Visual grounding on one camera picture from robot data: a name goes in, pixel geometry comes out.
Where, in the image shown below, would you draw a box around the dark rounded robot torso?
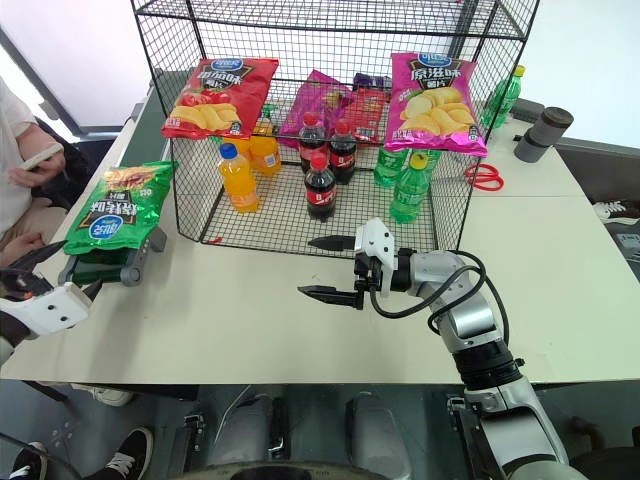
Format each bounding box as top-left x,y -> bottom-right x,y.
169,460 -> 401,480

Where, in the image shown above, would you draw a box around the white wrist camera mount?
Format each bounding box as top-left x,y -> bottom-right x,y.
0,281 -> 95,341
352,217 -> 397,299

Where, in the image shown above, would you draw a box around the black sneaker white sole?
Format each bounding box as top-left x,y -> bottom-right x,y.
101,426 -> 155,480
9,441 -> 49,480

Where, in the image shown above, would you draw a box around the bystander hand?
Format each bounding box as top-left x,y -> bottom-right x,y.
6,143 -> 67,190

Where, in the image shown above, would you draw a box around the green soda bottle yellow cap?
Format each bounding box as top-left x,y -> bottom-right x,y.
480,65 -> 527,130
389,151 -> 432,226

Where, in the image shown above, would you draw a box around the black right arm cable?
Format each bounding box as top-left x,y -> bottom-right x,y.
368,249 -> 512,351

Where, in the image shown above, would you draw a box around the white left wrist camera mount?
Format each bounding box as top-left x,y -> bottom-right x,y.
0,281 -> 95,341

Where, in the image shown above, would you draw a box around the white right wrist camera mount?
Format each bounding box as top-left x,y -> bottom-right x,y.
352,217 -> 397,299

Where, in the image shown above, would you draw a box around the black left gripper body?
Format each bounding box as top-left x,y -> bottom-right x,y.
0,267 -> 55,302

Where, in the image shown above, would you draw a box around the black bag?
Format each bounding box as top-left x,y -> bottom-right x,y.
33,115 -> 117,212

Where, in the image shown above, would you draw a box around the black wire mesh rack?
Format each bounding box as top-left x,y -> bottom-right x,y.
130,0 -> 542,260

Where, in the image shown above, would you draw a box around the pink potato chips bag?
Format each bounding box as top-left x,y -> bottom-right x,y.
383,51 -> 489,158

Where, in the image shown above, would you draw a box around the small red chips bag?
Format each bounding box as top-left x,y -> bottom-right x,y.
349,88 -> 390,145

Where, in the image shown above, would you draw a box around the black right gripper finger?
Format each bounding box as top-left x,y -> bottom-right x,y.
307,234 -> 356,253
296,284 -> 365,312

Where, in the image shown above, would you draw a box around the red handled scissors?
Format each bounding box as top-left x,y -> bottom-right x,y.
464,163 -> 505,193

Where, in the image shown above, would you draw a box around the red potato chips bag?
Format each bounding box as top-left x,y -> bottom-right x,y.
160,57 -> 280,141

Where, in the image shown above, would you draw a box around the person in white shirt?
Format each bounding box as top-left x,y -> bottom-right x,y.
0,78 -> 69,267

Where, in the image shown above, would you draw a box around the cola bottle red cap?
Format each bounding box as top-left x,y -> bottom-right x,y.
328,119 -> 358,186
297,111 -> 327,174
303,152 -> 337,223

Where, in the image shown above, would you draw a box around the small dark purple packet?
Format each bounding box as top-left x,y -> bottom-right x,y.
353,72 -> 392,91

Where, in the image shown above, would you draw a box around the grey robot leg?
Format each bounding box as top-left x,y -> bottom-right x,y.
207,393 -> 292,469
345,392 -> 412,476

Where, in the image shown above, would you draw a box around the green potato chips bag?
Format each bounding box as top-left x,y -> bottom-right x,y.
63,159 -> 180,256

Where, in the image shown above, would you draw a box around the grey cylindrical roll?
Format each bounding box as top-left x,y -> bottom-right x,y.
513,105 -> 575,164

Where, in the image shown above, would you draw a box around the smartphone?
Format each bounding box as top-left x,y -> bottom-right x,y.
19,149 -> 55,172

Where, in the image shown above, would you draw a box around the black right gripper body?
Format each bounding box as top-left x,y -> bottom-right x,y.
353,251 -> 383,297

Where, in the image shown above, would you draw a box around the orange soda bottle blue cap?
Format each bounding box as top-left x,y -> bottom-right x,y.
218,142 -> 262,215

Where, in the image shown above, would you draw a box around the purple potato chips bag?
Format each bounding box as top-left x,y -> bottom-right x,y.
277,69 -> 354,149

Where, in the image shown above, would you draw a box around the orange drink bottle green cap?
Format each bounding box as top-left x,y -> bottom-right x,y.
256,104 -> 277,137

